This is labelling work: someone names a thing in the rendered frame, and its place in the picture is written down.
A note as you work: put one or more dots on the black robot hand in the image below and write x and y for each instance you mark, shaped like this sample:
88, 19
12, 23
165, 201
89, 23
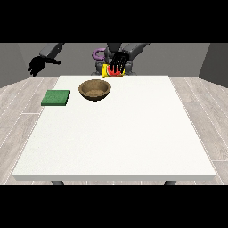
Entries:
118, 61
38, 64

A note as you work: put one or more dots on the yellow cup with melon print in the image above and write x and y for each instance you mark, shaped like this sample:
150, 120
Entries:
105, 71

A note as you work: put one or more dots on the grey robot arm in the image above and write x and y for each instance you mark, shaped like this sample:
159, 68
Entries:
50, 50
132, 49

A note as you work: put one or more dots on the brown wooden bowl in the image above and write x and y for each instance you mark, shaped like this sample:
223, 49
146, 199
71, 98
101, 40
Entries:
94, 89

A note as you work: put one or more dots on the green square pad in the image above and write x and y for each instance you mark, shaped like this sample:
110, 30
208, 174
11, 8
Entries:
55, 97

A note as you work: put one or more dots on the grey robot trunk purple rings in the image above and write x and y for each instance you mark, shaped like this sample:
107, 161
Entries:
99, 53

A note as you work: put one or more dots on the dark table leg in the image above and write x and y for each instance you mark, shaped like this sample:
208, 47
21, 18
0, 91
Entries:
170, 183
58, 183

